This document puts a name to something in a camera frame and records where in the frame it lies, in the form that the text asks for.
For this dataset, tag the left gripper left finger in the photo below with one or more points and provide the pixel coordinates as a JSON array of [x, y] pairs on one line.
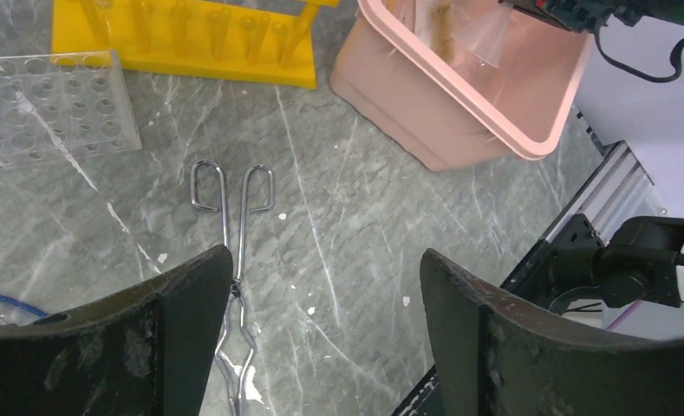
[[145, 350]]

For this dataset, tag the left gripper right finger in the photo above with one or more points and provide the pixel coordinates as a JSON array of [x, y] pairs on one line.
[[497, 354]]

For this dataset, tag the blue safety goggles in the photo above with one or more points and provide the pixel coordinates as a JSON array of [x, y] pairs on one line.
[[23, 306]]

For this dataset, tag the clear plastic tube rack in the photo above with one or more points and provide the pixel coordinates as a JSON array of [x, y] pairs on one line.
[[63, 107]]

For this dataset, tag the pink plastic bin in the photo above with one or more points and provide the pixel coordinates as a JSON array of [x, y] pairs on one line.
[[453, 117]]

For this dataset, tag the white plastic packet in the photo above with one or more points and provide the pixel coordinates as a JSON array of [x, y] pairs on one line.
[[485, 37]]

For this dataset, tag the yellow test tube rack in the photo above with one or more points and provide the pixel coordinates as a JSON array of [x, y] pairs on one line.
[[188, 38]]

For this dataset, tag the bristle test tube brush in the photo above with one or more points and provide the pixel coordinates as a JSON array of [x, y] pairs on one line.
[[441, 20]]

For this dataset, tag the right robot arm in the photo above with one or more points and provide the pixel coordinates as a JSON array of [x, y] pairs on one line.
[[615, 256]]

